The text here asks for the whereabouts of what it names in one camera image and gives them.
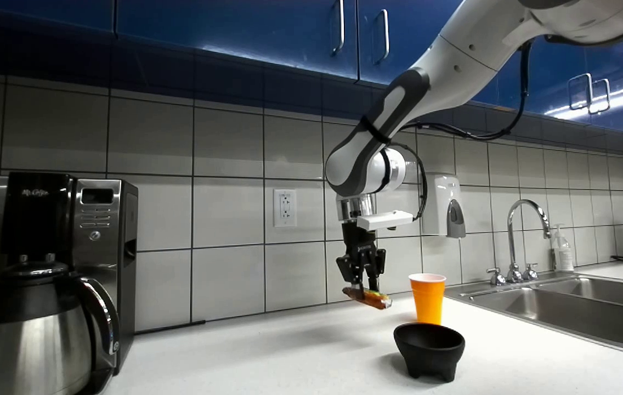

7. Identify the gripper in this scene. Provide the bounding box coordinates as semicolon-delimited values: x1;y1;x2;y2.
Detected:
336;219;388;295

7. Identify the orange packet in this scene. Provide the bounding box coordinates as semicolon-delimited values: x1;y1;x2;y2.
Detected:
342;286;393;311

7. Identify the black bowl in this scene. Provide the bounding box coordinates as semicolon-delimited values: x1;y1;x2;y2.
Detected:
393;322;466;383

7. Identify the orange plastic cup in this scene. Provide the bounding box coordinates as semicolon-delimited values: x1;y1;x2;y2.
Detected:
409;273;448;325

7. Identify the chrome tap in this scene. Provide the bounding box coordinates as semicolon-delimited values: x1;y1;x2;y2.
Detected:
485;198;552;286

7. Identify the clear soap pump bottle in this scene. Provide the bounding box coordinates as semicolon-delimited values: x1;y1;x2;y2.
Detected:
551;223;575;273

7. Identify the steel double sink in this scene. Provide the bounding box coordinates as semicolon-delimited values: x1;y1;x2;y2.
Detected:
445;272;623;358

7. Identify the black and steel coffee maker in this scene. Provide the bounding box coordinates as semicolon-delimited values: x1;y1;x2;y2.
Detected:
0;171;139;395

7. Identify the steel coffee carafe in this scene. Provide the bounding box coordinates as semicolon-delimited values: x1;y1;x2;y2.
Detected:
0;255;121;395

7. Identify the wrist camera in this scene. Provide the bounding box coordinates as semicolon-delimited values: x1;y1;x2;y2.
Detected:
356;211;415;232

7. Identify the white wall soap dispenser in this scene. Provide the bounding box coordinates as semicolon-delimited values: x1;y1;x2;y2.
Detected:
422;174;467;239

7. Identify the white wall socket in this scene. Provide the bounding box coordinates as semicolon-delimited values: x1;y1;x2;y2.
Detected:
273;188;298;228

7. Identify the silver cabinet door handle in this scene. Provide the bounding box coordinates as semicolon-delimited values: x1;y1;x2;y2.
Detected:
332;0;346;57
568;72;593;111
588;78;612;115
372;9;390;66

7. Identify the blue wall cabinet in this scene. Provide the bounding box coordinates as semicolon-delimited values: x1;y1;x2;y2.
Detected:
0;0;623;141

